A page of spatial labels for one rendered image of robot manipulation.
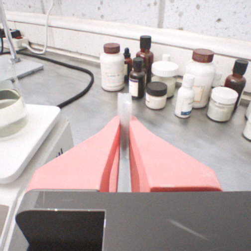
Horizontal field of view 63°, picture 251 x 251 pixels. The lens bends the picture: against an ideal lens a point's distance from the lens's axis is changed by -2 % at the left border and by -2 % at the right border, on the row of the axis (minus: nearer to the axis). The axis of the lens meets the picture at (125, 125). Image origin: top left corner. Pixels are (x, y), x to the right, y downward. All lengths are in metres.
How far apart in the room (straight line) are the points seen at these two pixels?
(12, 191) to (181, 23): 0.50
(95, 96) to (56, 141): 0.24
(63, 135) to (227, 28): 0.42
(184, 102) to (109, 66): 0.18
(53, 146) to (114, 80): 0.27
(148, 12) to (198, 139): 0.37
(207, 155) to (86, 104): 0.26
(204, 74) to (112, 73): 0.19
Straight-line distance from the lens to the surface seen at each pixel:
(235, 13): 0.54
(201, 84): 0.43
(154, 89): 0.41
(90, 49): 0.69
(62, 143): 0.28
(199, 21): 0.56
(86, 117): 0.41
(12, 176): 0.21
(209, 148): 0.36
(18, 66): 0.70
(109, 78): 0.48
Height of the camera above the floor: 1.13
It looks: 36 degrees down
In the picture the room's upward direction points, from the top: straight up
